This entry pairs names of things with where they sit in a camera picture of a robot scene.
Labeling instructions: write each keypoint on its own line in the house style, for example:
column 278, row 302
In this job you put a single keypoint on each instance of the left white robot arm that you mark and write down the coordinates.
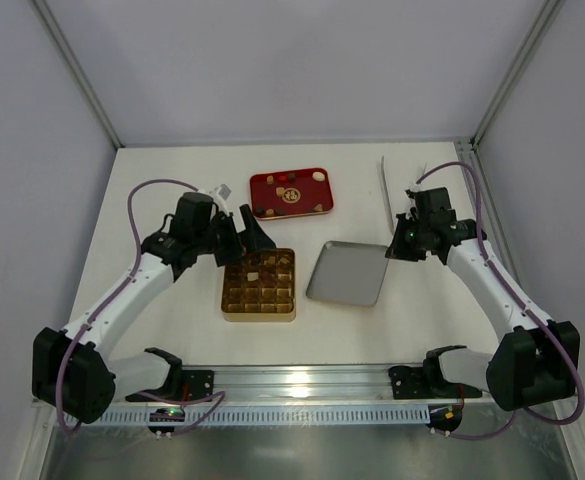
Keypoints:
column 72, row 369

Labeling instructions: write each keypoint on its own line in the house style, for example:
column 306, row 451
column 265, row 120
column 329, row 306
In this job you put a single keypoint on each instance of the metal tongs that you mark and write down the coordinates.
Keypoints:
column 386, row 196

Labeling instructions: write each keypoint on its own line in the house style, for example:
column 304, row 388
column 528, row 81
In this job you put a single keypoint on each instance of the red chocolate tray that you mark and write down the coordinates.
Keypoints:
column 291, row 193

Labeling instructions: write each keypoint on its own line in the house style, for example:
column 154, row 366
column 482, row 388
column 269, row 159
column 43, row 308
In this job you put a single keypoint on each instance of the slotted cable duct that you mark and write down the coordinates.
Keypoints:
column 232, row 414

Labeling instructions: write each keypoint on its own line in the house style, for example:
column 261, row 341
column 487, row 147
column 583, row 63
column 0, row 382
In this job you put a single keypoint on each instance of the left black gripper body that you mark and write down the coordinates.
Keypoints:
column 233, row 240

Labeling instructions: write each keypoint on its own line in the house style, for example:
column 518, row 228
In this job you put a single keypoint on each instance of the gold chocolate box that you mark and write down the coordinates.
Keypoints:
column 271, row 299

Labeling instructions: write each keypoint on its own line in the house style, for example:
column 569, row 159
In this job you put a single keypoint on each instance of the silver tin lid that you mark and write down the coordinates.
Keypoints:
column 348, row 273

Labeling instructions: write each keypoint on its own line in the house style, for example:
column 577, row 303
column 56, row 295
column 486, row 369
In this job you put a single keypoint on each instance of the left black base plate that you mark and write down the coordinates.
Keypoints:
column 197, row 384

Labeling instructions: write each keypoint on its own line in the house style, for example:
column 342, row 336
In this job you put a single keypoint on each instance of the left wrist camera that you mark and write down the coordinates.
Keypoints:
column 222, row 192

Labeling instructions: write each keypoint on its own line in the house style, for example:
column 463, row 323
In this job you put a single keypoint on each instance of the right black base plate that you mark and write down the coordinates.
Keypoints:
column 420, row 382

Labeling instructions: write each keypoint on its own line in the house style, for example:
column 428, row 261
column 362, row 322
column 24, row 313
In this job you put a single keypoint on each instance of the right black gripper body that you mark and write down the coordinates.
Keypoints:
column 399, row 240

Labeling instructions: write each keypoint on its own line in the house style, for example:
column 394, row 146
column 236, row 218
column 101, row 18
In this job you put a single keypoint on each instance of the aluminium rail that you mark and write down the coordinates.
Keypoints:
column 297, row 380

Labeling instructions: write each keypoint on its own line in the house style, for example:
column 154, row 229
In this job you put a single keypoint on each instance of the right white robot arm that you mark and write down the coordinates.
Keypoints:
column 536, row 359

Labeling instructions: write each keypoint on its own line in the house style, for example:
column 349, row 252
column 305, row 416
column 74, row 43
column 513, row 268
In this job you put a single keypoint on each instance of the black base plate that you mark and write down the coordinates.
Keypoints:
column 197, row 384
column 420, row 382

